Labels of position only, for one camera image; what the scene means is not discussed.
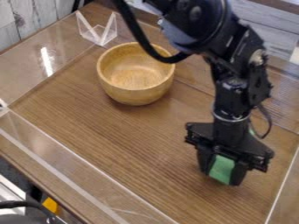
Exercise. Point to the clear acrylic corner bracket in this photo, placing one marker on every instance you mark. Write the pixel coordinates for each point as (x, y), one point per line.
(99, 34)

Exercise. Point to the black device with yellow label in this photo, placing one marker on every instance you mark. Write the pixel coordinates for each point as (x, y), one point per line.
(55, 214)

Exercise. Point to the green rectangular block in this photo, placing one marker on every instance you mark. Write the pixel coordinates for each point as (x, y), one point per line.
(222, 169)

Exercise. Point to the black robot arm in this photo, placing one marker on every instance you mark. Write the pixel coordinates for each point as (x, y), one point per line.
(203, 27)

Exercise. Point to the clear acrylic front wall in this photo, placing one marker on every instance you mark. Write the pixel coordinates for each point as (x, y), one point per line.
(84, 190)

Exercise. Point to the brown wooden bowl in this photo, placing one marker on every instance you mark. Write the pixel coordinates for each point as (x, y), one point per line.
(132, 77)

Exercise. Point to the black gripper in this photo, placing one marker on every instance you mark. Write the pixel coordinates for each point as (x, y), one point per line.
(228, 139)

